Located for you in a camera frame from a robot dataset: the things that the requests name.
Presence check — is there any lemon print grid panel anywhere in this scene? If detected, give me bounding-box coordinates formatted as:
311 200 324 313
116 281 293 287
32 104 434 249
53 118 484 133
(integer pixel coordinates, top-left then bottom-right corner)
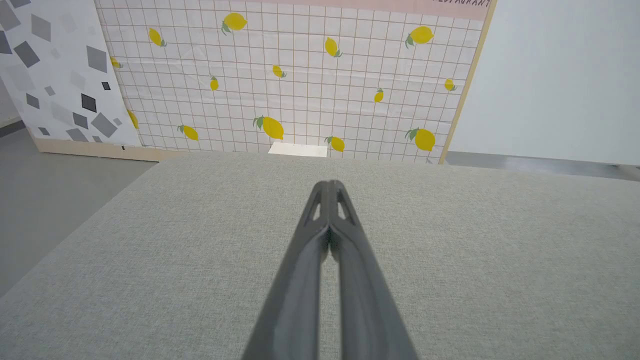
94 0 498 165

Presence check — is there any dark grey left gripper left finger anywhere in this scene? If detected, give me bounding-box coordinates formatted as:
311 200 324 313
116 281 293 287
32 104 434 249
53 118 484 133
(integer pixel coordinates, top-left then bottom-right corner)
242 181 331 360

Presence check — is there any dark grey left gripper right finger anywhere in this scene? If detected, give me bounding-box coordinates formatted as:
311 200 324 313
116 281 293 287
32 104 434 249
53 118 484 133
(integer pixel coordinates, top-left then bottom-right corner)
329 180 419 360

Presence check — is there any white panel with grey shapes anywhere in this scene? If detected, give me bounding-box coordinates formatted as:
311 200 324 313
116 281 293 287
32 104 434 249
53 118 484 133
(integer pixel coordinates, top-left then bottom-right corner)
0 0 166 162

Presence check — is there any white box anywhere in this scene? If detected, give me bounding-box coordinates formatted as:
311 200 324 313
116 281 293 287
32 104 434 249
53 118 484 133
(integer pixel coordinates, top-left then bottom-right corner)
268 142 329 158

